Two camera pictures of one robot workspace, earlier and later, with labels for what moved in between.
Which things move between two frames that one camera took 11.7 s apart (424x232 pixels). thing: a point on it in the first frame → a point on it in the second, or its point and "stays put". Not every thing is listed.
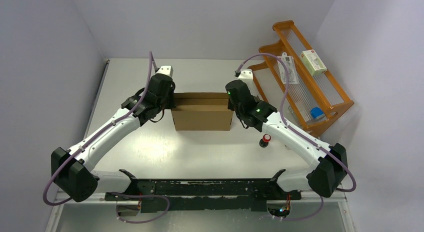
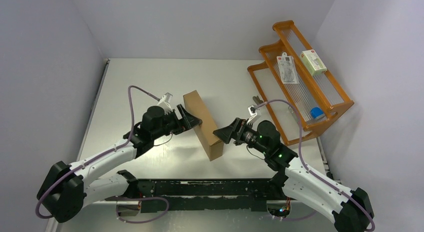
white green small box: x=312 y=62 stays put
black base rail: x=252 y=195 stays put
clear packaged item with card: x=290 y=62 stays put
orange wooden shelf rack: x=293 y=79 stays put
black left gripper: x=171 y=104 → x=189 y=121
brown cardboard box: x=197 y=111 → x=213 y=145
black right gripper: x=230 y=106 → x=235 y=130
